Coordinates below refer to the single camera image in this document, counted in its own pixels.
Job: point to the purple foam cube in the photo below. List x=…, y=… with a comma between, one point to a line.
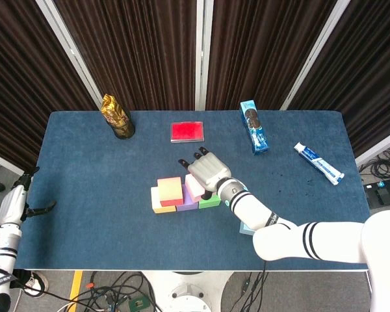
x=187, y=206

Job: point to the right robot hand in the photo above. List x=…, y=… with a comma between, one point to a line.
x=209, y=172

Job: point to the green circuit device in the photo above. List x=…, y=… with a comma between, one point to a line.
x=138, y=304

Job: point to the red box with clear lid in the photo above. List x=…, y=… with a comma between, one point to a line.
x=187, y=131

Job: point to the white black sneaker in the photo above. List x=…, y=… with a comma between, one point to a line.
x=37, y=286

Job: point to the white partition base rail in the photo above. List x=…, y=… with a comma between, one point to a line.
x=9, y=164
x=380, y=149

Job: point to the black mesh pen holder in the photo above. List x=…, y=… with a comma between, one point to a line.
x=125, y=131

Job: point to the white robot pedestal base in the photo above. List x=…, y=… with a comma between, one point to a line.
x=185, y=292

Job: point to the yellow foam cube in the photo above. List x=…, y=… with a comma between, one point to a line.
x=154, y=200

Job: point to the red foam cube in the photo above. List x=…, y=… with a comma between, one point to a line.
x=170, y=191

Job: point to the light blue foam cube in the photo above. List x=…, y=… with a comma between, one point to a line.
x=245, y=230

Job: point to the green foam cube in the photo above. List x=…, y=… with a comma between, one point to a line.
x=211, y=202

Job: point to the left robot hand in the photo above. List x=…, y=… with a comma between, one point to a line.
x=11, y=208

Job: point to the person in black clothes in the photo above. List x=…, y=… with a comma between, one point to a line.
x=22, y=277

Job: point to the blue cookie box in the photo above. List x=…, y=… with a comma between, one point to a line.
x=255, y=130

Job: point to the white partition frame post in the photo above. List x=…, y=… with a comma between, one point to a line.
x=203, y=48
x=68, y=48
x=315, y=48

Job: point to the gold foil snack bag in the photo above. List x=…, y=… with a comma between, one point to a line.
x=112, y=110

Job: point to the brown pleated curtain panel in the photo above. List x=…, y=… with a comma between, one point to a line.
x=256, y=48
x=19, y=81
x=133, y=48
x=370, y=65

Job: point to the pink foam cube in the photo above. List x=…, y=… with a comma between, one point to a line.
x=193, y=187

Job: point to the white blue toothpaste tube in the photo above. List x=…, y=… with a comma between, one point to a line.
x=318, y=162

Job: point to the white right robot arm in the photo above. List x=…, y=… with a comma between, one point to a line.
x=279, y=240

